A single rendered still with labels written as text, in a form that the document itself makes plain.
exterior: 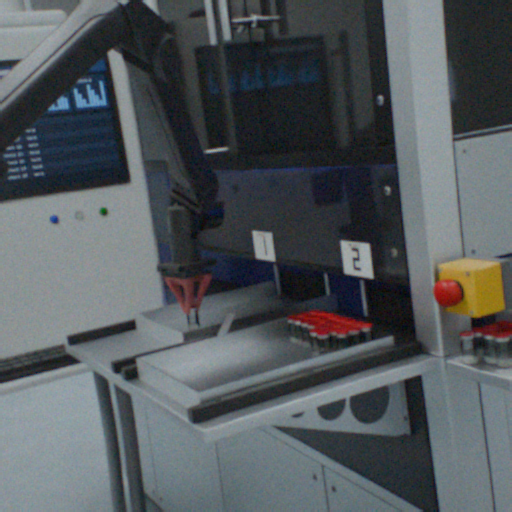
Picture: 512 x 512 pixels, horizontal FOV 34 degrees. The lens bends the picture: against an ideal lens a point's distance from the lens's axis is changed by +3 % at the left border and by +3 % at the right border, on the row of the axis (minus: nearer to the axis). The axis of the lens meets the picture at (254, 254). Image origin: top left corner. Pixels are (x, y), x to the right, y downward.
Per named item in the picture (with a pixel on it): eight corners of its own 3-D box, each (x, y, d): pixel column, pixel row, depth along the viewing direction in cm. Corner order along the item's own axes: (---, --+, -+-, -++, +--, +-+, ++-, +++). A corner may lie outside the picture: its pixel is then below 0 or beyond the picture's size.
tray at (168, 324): (275, 294, 190) (273, 280, 190) (337, 310, 167) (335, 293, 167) (136, 329, 175) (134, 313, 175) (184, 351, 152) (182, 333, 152)
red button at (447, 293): (452, 301, 124) (449, 275, 123) (471, 305, 120) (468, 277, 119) (431, 306, 122) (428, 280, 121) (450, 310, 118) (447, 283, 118)
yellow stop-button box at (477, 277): (479, 301, 128) (474, 255, 127) (516, 308, 122) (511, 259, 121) (439, 312, 125) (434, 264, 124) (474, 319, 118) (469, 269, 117)
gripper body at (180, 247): (219, 268, 159) (215, 229, 158) (177, 276, 152) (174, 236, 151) (197, 266, 163) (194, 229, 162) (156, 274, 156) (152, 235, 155)
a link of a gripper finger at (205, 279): (216, 311, 158) (212, 262, 157) (187, 318, 153) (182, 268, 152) (193, 307, 163) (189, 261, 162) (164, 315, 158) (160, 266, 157)
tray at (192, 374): (309, 330, 155) (307, 312, 154) (395, 357, 132) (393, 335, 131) (138, 378, 140) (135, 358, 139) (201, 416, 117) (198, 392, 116)
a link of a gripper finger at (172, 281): (218, 310, 159) (214, 262, 157) (189, 318, 154) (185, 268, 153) (195, 307, 164) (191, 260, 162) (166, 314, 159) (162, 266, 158)
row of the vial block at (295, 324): (298, 339, 149) (295, 314, 148) (355, 358, 133) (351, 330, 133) (288, 342, 148) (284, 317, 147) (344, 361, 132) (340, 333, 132)
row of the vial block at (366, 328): (319, 333, 151) (316, 308, 150) (378, 351, 135) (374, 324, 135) (309, 336, 150) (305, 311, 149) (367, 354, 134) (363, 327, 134)
